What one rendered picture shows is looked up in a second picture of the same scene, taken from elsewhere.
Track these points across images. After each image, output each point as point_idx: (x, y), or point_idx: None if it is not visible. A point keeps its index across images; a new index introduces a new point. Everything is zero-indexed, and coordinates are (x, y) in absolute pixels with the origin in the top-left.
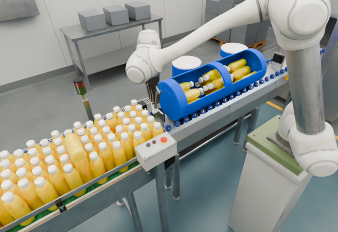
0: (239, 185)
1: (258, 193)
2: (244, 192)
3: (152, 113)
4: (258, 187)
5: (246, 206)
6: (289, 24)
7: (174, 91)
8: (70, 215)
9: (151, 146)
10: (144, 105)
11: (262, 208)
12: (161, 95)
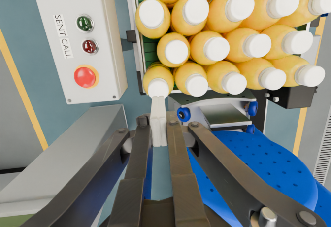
0: (100, 140)
1: (69, 150)
2: (92, 138)
3: (249, 106)
4: (65, 157)
5: (93, 129)
6: None
7: (220, 213)
8: None
9: (75, 30)
10: (286, 101)
11: (67, 141)
12: (270, 158)
